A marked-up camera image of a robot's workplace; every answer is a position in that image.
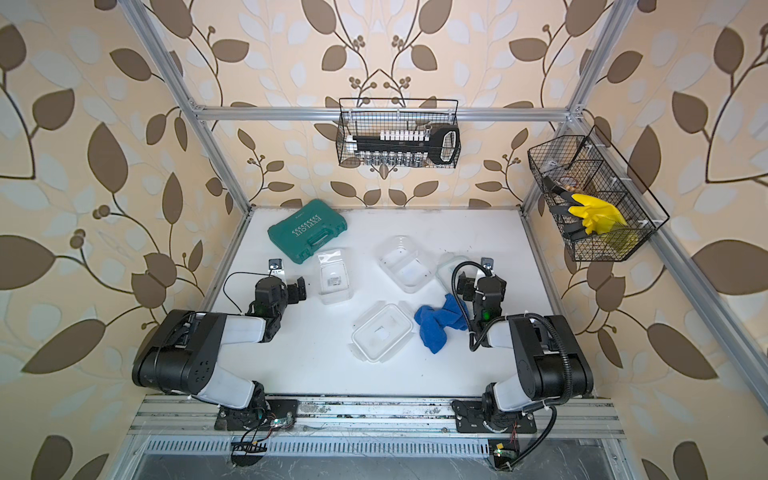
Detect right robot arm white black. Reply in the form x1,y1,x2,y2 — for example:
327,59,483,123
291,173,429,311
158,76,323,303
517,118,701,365
452,272,594,430

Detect small clear lunch box lid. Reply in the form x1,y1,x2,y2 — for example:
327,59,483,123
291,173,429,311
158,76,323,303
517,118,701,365
348,301,415,364

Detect blue cleaning cloth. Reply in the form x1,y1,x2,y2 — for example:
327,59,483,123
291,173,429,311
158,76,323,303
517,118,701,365
414,294,468,354

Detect side black wire basket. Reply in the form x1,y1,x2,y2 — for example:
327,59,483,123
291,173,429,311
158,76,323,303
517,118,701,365
527,126,670,262

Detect black corrugated cable conduit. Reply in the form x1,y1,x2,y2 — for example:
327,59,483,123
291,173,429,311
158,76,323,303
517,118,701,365
449,260,575,469

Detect small clear lunch box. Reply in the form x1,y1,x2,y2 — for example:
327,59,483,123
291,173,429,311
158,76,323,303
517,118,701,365
316,249,353,305

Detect back black wire basket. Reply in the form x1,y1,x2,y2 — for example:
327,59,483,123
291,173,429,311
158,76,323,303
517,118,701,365
335,96,461,169

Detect lunch box lid teal seal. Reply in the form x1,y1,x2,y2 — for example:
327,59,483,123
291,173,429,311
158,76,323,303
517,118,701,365
435,252,478,293

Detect clear lunch box teal seal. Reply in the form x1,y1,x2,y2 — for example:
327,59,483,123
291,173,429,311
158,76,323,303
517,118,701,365
375,235,436,294

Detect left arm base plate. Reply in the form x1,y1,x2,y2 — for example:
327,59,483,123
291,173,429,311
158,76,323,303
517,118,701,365
214,399,299,432

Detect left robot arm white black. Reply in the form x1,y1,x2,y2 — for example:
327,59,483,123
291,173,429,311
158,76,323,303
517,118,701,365
132,276,307,410

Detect aluminium front rail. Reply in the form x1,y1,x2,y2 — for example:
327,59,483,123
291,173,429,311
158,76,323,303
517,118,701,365
129,395,626,440

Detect black pliers in basket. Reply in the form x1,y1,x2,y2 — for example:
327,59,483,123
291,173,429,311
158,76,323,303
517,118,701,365
543,176,589,242

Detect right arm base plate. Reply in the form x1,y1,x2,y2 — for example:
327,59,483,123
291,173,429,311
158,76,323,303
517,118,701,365
450,399,537,435

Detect black socket set holder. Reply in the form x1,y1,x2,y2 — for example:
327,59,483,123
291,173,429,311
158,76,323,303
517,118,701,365
345,124,461,165

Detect green plastic tool case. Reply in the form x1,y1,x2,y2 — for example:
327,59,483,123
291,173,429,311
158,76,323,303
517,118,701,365
267,199,348,264

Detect yellow rubber glove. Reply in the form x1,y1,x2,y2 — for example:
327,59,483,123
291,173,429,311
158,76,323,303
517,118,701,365
568,194,628,235

